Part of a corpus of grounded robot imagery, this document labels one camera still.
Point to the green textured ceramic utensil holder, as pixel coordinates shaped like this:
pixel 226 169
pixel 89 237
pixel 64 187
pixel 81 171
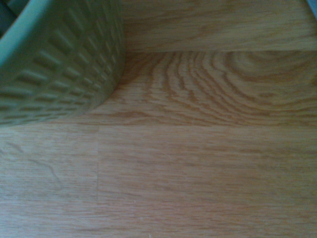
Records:
pixel 62 74

